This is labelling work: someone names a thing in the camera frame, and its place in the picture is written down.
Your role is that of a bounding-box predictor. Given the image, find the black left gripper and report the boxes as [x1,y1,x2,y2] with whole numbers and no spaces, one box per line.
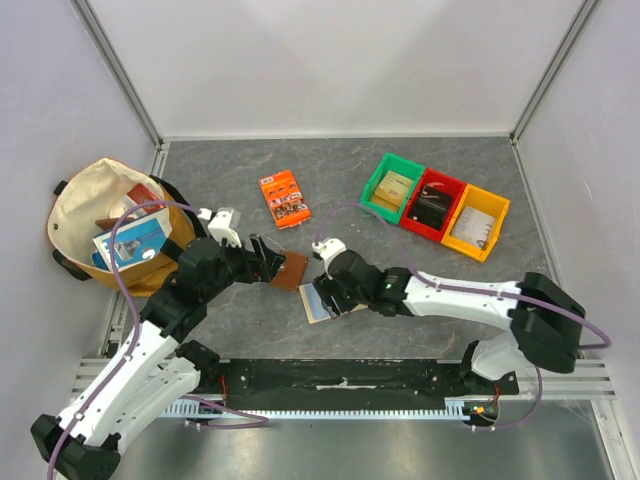
[201,233,285,302]

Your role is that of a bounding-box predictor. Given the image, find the brown leather card wallet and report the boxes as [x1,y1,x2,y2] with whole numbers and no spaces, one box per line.
[270,250,308,292]

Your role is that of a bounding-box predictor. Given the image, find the beige card holder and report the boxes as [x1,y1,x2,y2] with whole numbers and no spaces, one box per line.
[299,283,339,325]

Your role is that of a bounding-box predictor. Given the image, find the silver white credit card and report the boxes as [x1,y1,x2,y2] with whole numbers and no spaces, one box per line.
[451,206,495,249]

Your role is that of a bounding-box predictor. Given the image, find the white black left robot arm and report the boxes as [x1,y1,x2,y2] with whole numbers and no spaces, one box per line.
[31,235,286,479]

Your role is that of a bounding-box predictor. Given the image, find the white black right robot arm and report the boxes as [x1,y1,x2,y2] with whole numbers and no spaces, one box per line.
[313,247,585,394]

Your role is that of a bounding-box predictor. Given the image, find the gold cards in green bin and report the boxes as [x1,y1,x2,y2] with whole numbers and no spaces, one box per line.
[370,171,413,213]

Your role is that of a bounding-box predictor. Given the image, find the black cards in red bin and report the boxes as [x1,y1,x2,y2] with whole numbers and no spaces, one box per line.
[408,184,453,230]

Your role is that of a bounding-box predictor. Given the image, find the orange screw box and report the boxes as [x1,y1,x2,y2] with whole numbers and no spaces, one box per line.
[259,170,312,229]

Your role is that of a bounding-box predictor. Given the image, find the green plastic bin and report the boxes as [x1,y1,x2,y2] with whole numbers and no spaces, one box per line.
[360,153,426,225]

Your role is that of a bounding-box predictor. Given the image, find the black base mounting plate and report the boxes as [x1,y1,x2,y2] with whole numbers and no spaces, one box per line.
[195,359,519,412]

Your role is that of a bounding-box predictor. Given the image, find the blue white product box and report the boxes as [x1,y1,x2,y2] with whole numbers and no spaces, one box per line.
[92,211,172,271]

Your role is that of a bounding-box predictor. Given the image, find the yellow plastic bin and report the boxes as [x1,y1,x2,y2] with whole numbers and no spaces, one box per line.
[441,184,510,262]

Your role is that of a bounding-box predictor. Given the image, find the red plastic bin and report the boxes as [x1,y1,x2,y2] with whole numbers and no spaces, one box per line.
[399,168,467,243]

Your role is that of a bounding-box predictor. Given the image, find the red white product box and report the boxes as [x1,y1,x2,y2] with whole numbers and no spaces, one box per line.
[122,183,164,218]

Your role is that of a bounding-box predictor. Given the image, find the yellow canvas tote bag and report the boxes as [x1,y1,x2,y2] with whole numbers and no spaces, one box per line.
[47,158,207,298]

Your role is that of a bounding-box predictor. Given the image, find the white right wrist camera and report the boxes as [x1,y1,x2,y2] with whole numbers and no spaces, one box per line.
[312,238,347,271]

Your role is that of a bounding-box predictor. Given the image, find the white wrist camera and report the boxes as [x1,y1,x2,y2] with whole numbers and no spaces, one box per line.
[197,207,242,248]
[312,238,347,271]

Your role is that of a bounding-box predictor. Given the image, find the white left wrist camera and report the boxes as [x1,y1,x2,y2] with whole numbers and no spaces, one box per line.
[197,207,242,248]

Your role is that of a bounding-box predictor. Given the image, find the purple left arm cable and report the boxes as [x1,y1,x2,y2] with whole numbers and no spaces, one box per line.
[44,200,271,480]

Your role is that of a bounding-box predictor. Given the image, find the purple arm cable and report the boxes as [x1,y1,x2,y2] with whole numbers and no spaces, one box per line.
[44,200,271,480]
[315,202,612,432]

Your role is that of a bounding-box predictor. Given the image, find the grey slotted cable duct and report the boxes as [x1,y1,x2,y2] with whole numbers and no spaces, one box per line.
[159,399,470,421]

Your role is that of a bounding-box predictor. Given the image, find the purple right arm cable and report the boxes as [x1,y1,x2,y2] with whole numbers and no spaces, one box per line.
[315,202,612,432]

